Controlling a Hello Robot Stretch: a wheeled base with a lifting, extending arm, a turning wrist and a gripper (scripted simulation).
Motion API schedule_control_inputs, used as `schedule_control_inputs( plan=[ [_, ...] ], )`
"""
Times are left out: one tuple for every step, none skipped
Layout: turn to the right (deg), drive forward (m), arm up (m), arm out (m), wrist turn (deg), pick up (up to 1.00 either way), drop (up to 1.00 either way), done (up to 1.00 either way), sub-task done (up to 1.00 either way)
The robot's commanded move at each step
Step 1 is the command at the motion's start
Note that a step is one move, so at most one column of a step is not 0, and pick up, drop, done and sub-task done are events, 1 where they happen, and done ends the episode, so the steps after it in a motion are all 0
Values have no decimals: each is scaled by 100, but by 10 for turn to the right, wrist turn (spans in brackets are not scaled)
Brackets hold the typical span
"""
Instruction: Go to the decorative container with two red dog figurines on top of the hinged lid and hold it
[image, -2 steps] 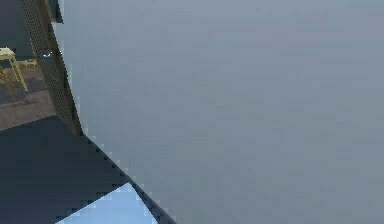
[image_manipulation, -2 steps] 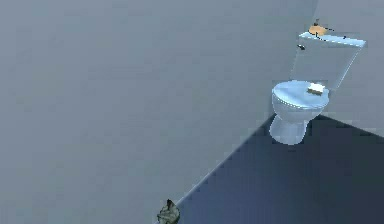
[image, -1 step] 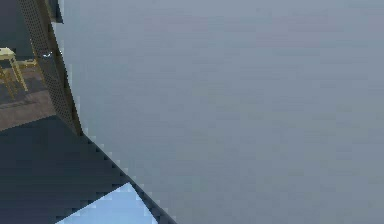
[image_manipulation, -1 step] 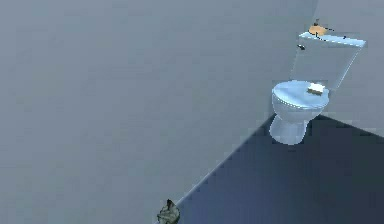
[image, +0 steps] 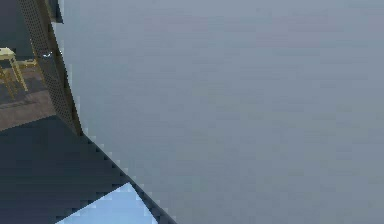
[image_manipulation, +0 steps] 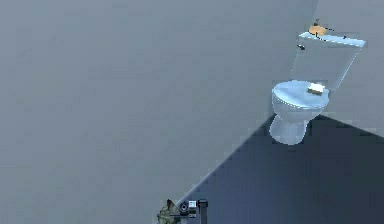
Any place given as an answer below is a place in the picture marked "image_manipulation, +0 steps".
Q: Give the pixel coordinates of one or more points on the pale blue toilet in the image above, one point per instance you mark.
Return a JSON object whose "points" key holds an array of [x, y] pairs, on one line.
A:
{"points": [[300, 100]]}

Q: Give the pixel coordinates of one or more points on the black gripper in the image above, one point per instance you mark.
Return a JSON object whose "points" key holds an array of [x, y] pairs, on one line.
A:
{"points": [[183, 207]]}

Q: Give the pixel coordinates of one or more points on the orange round container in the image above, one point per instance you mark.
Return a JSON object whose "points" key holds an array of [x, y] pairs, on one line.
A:
{"points": [[317, 30]]}

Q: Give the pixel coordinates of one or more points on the green mottled object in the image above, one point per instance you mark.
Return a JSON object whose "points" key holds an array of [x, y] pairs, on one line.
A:
{"points": [[169, 212]]}

